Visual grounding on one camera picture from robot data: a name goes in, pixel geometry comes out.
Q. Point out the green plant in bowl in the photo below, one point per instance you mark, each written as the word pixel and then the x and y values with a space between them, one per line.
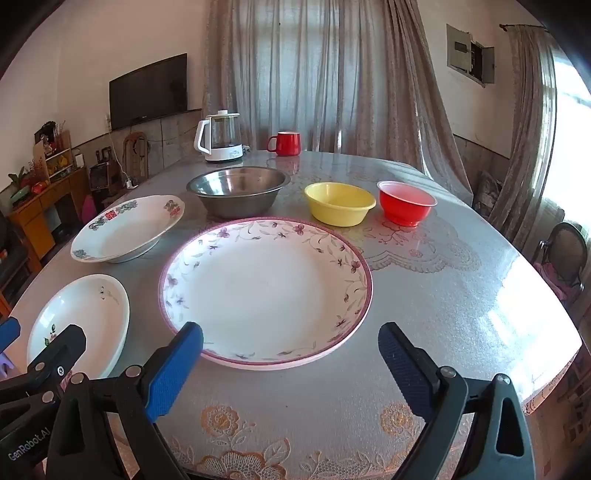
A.
pixel 18 182

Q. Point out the red plastic bowl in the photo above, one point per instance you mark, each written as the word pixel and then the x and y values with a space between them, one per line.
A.
pixel 404 207

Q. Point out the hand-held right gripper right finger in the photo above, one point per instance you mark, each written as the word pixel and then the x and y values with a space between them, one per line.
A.
pixel 401 369

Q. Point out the wide grey lace curtain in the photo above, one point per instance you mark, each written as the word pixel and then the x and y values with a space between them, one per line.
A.
pixel 323 69

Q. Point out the white plate pink rose print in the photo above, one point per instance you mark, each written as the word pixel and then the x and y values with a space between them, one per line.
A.
pixel 87 314

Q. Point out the wooden chair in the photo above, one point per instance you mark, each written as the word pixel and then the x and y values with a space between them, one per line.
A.
pixel 138 157

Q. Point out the narrow grey lace curtain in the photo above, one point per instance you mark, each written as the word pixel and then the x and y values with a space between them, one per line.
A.
pixel 531 138

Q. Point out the black flat television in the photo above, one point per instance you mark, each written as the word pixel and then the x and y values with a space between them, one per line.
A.
pixel 147 92

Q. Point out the dark speaker cabinet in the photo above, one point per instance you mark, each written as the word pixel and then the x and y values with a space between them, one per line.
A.
pixel 99 175

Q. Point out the red packet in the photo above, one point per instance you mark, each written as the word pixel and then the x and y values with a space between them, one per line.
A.
pixel 39 186

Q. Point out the grey wall electrical panel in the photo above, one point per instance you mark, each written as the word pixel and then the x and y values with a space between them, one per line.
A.
pixel 459 48

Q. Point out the stainless steel bowl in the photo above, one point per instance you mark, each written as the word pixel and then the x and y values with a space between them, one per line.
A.
pixel 235 184

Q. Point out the red mug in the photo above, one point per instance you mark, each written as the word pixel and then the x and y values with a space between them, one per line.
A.
pixel 288 144

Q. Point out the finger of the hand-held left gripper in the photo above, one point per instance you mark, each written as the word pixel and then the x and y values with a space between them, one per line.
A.
pixel 7 332
pixel 60 350

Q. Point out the orange wooden desk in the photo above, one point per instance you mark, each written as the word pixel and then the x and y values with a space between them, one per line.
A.
pixel 32 217

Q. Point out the white plate red green print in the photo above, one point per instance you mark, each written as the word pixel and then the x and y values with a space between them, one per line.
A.
pixel 124 230

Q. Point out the yellow plastic bowl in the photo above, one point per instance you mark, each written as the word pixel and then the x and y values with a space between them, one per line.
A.
pixel 339 203

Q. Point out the white power strip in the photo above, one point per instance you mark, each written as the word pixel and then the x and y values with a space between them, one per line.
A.
pixel 131 183

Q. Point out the dark round-backed chair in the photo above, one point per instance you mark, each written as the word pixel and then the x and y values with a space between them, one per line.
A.
pixel 565 249

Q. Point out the white electric glass kettle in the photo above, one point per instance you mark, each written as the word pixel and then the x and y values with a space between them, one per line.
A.
pixel 221 138

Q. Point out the small white device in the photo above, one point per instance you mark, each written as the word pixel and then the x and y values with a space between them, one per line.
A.
pixel 79 159

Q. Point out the large purple-rim floral plate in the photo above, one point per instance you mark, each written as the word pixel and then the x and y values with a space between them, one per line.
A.
pixel 268 295

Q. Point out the patterned cushion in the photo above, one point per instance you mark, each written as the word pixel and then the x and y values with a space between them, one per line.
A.
pixel 487 191

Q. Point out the pink bag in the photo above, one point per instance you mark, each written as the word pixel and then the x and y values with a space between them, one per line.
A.
pixel 88 207

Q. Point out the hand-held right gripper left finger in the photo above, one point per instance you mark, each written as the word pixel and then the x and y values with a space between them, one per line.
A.
pixel 175 369

